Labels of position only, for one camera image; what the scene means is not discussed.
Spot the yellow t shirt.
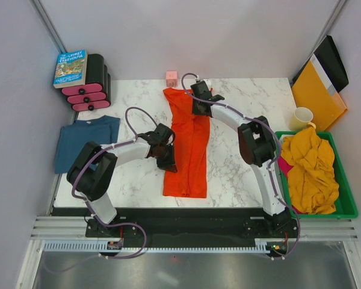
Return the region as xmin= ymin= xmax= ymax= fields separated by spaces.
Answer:
xmin=281 ymin=127 xmax=339 ymax=214

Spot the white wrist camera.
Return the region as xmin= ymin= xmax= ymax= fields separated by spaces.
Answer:
xmin=166 ymin=133 xmax=176 ymax=145
xmin=196 ymin=79 xmax=212 ymax=91

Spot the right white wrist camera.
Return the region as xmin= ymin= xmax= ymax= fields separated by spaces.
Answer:
xmin=196 ymin=79 xmax=212 ymax=91

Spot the pink cube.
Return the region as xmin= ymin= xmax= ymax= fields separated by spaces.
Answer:
xmin=165 ymin=70 xmax=178 ymax=88

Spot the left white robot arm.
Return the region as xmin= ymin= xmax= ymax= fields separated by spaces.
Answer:
xmin=67 ymin=123 xmax=177 ymax=237

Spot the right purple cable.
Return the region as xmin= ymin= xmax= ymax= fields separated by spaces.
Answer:
xmin=180 ymin=72 xmax=302 ymax=261

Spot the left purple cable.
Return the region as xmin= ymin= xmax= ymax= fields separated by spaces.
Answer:
xmin=42 ymin=107 xmax=160 ymax=274

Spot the white cable duct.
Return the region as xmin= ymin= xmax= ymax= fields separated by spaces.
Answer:
xmin=43 ymin=240 xmax=271 ymax=254

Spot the black white folder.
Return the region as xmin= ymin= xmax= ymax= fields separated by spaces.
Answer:
xmin=292 ymin=35 xmax=350 ymax=93

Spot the green plastic bin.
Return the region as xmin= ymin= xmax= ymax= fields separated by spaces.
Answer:
xmin=276 ymin=131 xmax=359 ymax=220

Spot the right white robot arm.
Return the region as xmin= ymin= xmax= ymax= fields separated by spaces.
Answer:
xmin=191 ymin=80 xmax=290 ymax=237

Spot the black pink drawer organizer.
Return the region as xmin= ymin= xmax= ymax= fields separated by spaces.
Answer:
xmin=61 ymin=54 xmax=111 ymax=112

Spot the orange t shirt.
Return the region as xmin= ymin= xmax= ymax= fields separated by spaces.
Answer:
xmin=163 ymin=88 xmax=210 ymax=198

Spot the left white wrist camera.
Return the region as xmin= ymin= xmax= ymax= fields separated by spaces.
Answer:
xmin=166 ymin=133 xmax=176 ymax=145

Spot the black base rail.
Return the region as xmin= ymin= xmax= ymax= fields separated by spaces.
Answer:
xmin=52 ymin=208 xmax=298 ymax=247

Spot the blue treehouse book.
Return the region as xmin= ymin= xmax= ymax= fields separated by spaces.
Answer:
xmin=53 ymin=50 xmax=88 ymax=89

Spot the folded blue t shirt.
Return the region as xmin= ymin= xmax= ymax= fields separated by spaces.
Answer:
xmin=54 ymin=116 xmax=120 ymax=174

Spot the yellow mug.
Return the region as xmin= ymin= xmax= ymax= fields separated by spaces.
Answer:
xmin=289 ymin=107 xmax=316 ymax=131

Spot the purple cable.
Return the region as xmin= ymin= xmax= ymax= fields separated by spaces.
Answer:
xmin=42 ymin=107 xmax=160 ymax=274
xmin=180 ymin=72 xmax=302 ymax=261

